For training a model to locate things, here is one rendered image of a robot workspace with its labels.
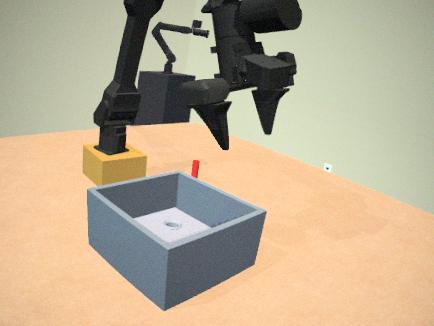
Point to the red tapered peg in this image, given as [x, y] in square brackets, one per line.
[195, 168]

